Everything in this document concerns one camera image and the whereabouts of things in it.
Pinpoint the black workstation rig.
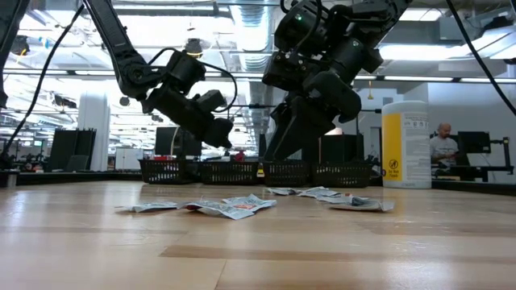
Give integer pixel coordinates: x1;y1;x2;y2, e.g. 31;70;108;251
431;132;515;182

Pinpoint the grey metal post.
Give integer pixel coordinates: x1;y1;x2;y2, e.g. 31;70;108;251
0;168;19;189

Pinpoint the black left camera cable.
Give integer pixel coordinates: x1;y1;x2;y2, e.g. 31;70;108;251
147;47;239;114

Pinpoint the silver ribbed ventilation duct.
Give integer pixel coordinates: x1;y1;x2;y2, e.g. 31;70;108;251
229;3;277;134

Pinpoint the black tall cabinet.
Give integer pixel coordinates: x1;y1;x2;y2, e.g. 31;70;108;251
48;128;97;172

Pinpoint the white yellow wipes canister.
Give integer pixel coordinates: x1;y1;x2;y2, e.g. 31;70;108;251
381;100;432;189

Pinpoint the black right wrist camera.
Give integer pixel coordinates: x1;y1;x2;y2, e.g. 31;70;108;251
261;50;319;92

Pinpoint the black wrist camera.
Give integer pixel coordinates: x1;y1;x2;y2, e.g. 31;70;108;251
261;50;319;92
197;89;227;114

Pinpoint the black monitor on arm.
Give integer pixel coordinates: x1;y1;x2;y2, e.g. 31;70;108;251
458;130;492;154

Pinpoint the white printed first aid packet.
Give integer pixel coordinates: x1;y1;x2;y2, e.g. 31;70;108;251
298;186;343;199
329;197;395;213
265;187;302;197
131;201;181;213
177;200;256;221

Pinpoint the black metal stand frame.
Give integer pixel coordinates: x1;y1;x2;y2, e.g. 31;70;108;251
360;107;383;136

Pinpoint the black ceiling spotlight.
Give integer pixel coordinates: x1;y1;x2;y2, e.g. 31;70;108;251
184;38;204;57

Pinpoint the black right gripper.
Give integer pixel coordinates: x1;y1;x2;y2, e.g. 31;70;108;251
264;70;363;162

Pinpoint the white board panel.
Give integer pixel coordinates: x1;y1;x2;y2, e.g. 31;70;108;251
115;147;145;170

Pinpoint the black computer monitor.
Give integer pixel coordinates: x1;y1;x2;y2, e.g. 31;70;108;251
155;126;203;159

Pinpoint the black hanging cable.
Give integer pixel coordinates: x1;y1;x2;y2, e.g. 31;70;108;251
0;3;85;160
447;0;516;116

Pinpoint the person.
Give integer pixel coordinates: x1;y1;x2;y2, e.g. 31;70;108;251
429;122;460;169

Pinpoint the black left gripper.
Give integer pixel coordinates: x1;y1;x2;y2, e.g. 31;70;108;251
140;86;235;149

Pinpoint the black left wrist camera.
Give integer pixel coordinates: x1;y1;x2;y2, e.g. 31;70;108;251
197;89;227;114

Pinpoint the white room pillar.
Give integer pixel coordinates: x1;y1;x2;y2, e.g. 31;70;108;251
77;92;111;172

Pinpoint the black partition screen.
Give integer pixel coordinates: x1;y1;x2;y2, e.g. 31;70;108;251
302;132;366;163

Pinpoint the ceiling light strip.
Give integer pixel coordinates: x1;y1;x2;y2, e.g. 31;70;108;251
354;73;516;85
201;71;267;80

